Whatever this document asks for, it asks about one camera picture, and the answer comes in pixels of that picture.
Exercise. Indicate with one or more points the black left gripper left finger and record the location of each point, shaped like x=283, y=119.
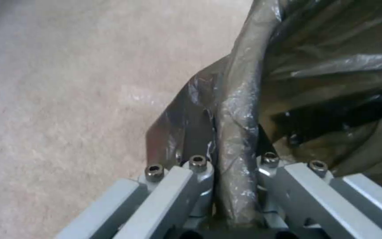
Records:
x=164, y=199

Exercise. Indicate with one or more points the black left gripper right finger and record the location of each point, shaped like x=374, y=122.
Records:
x=313, y=199

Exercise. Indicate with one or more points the translucent grey trash bag liner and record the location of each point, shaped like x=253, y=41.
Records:
x=330, y=74

